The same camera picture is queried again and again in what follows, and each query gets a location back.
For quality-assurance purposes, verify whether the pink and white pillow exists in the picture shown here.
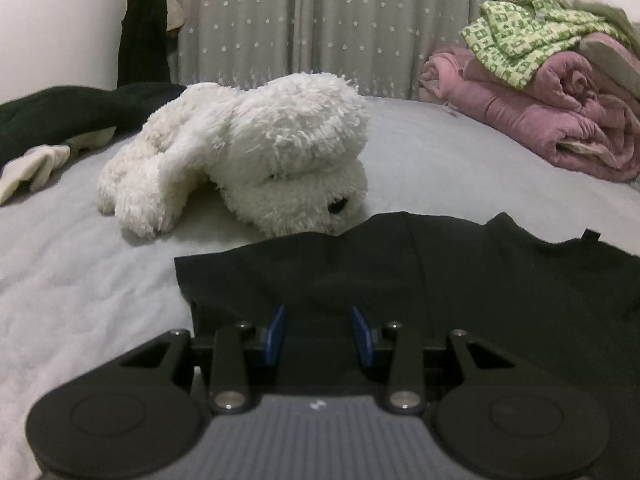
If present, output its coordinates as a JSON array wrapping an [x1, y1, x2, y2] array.
[[579, 34, 640, 81]]

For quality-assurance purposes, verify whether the white plush dog toy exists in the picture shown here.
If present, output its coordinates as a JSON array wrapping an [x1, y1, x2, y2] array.
[[96, 72, 372, 240]]

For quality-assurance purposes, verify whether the grey star-patterned curtain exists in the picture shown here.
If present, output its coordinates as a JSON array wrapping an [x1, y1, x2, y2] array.
[[165, 0, 491, 103]]

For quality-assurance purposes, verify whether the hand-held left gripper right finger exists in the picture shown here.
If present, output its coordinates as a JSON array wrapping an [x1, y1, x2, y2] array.
[[350, 305, 520, 414]]

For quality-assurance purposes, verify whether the pink folded quilt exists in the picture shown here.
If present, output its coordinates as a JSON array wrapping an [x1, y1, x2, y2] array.
[[419, 32, 640, 182]]

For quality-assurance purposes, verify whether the green patterned cloth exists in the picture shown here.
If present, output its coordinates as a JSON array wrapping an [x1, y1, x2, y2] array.
[[460, 0, 636, 92]]

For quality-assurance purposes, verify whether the pale cream folded cloth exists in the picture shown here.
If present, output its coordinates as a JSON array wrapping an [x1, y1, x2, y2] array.
[[567, 0, 640, 47]]

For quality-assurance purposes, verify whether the black t-shirt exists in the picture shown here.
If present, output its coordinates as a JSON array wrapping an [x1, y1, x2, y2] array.
[[174, 211, 640, 401]]

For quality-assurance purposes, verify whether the black clothing pile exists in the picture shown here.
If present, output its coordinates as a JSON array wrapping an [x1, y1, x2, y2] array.
[[0, 82, 188, 168]]

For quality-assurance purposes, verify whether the black hanging garment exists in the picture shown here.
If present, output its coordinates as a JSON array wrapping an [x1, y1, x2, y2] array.
[[116, 0, 173, 90]]

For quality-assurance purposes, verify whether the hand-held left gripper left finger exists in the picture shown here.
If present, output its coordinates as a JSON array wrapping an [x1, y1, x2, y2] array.
[[120, 304, 289, 414]]

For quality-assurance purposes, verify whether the grey bed sheet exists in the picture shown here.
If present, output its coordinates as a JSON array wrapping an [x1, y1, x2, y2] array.
[[0, 95, 640, 480]]

